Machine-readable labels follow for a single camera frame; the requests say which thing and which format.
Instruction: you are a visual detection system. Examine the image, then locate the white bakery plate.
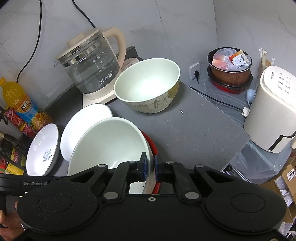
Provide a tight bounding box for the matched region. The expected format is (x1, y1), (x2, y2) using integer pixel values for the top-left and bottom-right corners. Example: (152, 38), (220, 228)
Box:
(60, 103), (113, 162)

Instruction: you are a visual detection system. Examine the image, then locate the red drink can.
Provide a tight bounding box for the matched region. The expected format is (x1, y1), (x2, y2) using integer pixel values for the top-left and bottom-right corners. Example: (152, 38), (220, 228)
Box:
(4, 108), (36, 139)

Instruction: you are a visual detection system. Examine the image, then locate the white sweet plate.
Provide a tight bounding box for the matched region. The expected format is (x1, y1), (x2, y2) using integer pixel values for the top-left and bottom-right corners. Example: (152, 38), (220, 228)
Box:
(26, 123), (60, 176)

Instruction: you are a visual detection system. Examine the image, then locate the wall socket with plug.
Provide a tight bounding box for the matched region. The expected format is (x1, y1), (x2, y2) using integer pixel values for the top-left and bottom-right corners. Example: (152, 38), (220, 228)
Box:
(189, 62), (201, 82)

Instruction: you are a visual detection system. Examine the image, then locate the brown pot with bags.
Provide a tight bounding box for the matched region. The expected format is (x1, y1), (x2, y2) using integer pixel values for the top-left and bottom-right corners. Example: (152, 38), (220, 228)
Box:
(207, 47), (253, 94)

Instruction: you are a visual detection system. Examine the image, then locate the glass electric kettle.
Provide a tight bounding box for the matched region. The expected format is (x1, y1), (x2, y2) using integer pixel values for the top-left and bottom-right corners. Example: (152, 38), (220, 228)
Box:
(54, 27), (126, 94)

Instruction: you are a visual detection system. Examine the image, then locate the black power cable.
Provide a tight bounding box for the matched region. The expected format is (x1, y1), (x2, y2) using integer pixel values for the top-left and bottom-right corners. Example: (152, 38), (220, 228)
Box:
(16, 0), (43, 83)

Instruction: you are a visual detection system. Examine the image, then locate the red rimmed black bowl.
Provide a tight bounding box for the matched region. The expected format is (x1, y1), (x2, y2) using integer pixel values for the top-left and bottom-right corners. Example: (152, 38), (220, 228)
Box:
(142, 131), (160, 194)

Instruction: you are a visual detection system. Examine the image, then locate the white air fryer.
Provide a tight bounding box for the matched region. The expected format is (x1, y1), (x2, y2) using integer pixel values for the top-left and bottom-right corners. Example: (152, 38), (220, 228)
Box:
(244, 66), (296, 153)

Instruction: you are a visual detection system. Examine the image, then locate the person right hand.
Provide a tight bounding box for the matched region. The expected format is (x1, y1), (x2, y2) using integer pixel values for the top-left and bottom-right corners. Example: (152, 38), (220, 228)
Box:
(0, 201), (25, 240)

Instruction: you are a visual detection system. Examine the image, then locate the patterned white bowl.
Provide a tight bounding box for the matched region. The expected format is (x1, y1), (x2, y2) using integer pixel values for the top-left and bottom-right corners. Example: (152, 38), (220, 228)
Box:
(114, 58), (181, 113)

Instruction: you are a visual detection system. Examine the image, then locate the cardboard box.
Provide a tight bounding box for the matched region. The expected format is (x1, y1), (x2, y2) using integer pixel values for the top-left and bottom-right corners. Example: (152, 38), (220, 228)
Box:
(260, 156), (295, 223)

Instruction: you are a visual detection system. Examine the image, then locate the orange juice bottle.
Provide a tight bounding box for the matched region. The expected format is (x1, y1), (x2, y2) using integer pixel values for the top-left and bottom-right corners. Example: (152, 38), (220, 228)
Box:
(0, 77), (53, 132)

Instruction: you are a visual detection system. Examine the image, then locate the cream kettle base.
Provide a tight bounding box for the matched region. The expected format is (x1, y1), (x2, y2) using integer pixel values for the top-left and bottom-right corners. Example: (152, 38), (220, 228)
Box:
(82, 57), (139, 108)

